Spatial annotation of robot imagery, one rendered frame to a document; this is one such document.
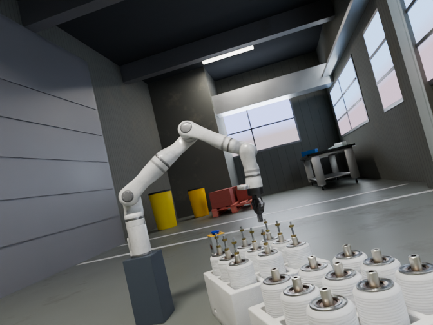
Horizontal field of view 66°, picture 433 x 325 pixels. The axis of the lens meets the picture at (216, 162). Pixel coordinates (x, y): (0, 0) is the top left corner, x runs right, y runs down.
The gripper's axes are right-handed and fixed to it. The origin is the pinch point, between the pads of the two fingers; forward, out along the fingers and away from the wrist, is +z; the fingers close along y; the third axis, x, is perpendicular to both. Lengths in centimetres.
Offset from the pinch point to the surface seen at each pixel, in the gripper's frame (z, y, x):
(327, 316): 7, -87, 19
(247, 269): 11.2, -33.6, 18.5
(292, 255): 10.9, -30.5, 0.0
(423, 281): 7, -86, -5
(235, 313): 23, -38, 26
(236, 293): 16.8, -37.4, 24.7
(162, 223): 47, 485, 31
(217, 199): 21, 469, -76
